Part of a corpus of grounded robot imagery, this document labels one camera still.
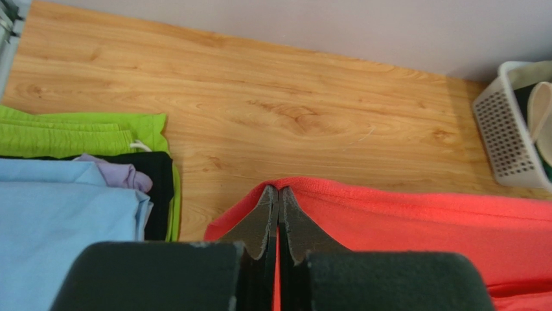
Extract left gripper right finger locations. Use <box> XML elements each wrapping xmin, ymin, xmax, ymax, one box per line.
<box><xmin>279</xmin><ymin>187</ymin><xmax>494</xmax><ymax>310</ymax></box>

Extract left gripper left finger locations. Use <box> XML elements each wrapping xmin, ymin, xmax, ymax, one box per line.
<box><xmin>52</xmin><ymin>185</ymin><xmax>277</xmax><ymax>310</ymax></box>

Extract red t-shirt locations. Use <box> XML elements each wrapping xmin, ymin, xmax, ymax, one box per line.
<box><xmin>203</xmin><ymin>176</ymin><xmax>552</xmax><ymax>311</ymax></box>

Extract folded black garment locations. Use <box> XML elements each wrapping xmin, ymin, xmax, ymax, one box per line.
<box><xmin>1</xmin><ymin>152</ymin><xmax>174</xmax><ymax>241</ymax></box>

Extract folded lilac garment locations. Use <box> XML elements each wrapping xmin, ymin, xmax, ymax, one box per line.
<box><xmin>74</xmin><ymin>154</ymin><xmax>153</xmax><ymax>193</ymax></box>

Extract folded light blue shirt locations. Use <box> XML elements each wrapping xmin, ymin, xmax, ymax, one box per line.
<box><xmin>1</xmin><ymin>159</ymin><xmax>154</xmax><ymax>310</ymax></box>

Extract white perforated plastic basket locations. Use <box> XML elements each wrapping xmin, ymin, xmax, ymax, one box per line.
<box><xmin>472</xmin><ymin>61</ymin><xmax>551</xmax><ymax>192</ymax></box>

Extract teal garment in basket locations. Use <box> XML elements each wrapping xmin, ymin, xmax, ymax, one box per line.
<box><xmin>542</xmin><ymin>162</ymin><xmax>552</xmax><ymax>182</ymax></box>

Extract folded lime green shorts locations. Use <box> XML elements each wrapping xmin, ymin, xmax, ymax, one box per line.
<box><xmin>1</xmin><ymin>106</ymin><xmax>181</xmax><ymax>242</ymax></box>

